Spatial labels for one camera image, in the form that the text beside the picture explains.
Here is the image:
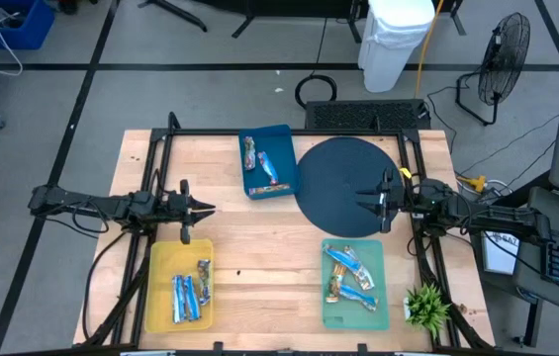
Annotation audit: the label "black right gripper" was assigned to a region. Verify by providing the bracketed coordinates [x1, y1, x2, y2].
[355, 166, 413, 234]

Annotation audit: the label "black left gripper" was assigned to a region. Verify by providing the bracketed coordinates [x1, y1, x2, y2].
[165, 179, 217, 245]

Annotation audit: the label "orange granola bar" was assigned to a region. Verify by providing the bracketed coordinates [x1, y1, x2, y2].
[247, 183, 292, 197]

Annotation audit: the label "dark multicolour granola bar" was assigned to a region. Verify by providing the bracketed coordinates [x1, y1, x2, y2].
[196, 258, 213, 306]

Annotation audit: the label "silver red granola bar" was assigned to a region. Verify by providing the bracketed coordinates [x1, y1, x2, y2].
[242, 135, 257, 171]

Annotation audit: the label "snack bars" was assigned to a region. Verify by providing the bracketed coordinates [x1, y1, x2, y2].
[345, 245, 377, 292]

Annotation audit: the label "snack bags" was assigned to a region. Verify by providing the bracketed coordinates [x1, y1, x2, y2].
[326, 261, 348, 304]

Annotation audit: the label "round dark blue mat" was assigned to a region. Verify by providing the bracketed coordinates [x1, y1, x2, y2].
[294, 136, 405, 239]

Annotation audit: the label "yellow plastic bin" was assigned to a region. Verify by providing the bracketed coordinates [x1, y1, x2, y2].
[143, 238, 216, 333]

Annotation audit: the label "yellow power plug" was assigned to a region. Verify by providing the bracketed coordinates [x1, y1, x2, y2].
[456, 175, 488, 194]

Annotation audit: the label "blue plastic bin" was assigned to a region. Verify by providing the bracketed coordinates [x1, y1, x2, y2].
[237, 123, 302, 201]

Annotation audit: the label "teal plastic bin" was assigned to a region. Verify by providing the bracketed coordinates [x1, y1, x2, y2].
[320, 238, 391, 331]

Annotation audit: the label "small green potted plant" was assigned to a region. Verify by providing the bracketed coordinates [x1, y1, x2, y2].
[404, 282, 453, 340]

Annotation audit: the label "white box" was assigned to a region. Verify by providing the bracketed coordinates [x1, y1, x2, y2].
[481, 231, 520, 276]

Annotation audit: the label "white trash can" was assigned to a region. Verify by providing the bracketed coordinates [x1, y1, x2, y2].
[356, 0, 436, 94]

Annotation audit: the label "black desk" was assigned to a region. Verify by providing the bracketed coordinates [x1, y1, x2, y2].
[515, 186, 559, 322]

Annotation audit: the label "black floor fan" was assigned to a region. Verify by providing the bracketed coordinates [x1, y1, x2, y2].
[455, 12, 531, 127]

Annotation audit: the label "black stand base legs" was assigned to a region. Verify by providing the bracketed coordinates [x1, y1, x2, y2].
[231, 0, 265, 40]
[138, 0, 209, 34]

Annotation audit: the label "large blue floor bin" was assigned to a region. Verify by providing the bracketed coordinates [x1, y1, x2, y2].
[0, 0, 56, 50]

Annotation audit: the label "black aluminium table frame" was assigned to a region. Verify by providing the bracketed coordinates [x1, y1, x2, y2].
[80, 111, 498, 356]

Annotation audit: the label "coiled black cable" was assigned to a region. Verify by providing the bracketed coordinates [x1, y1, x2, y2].
[294, 17, 338, 109]

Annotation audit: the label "yellow hanging cable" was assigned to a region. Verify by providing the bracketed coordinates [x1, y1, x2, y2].
[413, 0, 446, 99]

